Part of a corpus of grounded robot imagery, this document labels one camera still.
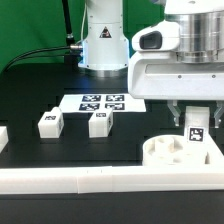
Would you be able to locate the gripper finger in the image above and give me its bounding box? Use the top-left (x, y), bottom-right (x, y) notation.
top-left (214, 101), bottom-right (224, 128)

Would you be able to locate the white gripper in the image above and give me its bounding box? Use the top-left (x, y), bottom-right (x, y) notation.
top-left (128, 20), bottom-right (224, 126)

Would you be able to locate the white round stool seat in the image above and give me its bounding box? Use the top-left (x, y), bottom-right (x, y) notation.
top-left (142, 134), bottom-right (213, 167)

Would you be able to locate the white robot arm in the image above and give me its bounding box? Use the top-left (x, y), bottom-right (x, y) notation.
top-left (80, 0), bottom-right (224, 126)

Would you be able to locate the white U-shaped fence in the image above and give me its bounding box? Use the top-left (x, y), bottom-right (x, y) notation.
top-left (0, 122), bottom-right (224, 195)

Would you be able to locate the white marker sheet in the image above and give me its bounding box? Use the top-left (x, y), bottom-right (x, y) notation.
top-left (59, 93), bottom-right (146, 113)

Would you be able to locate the black vertical pole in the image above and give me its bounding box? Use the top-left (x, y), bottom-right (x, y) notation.
top-left (62, 0), bottom-right (75, 64)

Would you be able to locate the white block left edge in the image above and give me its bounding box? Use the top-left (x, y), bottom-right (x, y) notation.
top-left (0, 126), bottom-right (8, 153)

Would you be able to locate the black cable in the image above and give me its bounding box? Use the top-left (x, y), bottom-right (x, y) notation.
top-left (1, 45), bottom-right (84, 74)

